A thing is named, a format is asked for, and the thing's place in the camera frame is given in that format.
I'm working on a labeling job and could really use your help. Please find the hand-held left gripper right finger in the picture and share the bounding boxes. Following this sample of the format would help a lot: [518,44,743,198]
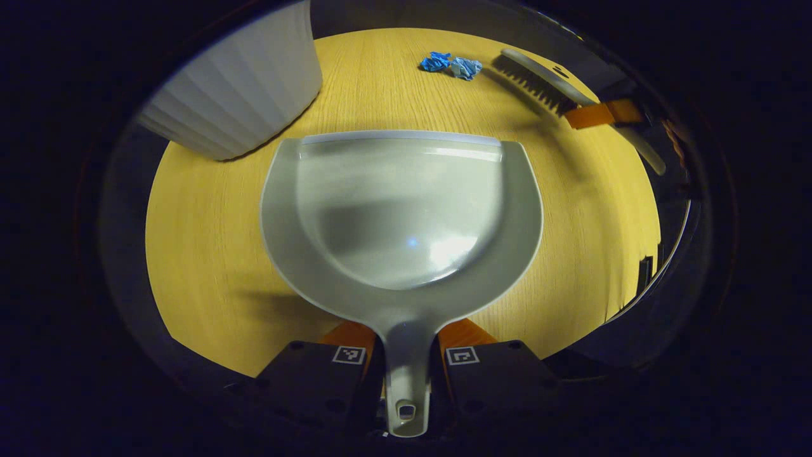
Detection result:
[436,316,560,439]

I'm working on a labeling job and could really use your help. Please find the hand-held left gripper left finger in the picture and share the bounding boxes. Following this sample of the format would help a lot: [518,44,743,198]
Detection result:
[254,319,384,439]

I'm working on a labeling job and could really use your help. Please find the small white broom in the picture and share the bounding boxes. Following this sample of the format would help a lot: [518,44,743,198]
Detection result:
[492,49,667,176]

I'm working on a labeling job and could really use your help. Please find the white plastic dustpan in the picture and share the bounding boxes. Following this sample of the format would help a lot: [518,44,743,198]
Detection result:
[260,130,544,439]

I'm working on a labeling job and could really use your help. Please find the white plastic garbage bin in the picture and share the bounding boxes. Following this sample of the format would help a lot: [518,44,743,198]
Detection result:
[138,0,323,161]

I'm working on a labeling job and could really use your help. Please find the wooden desktop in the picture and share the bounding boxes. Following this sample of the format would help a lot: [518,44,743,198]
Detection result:
[145,27,662,378]

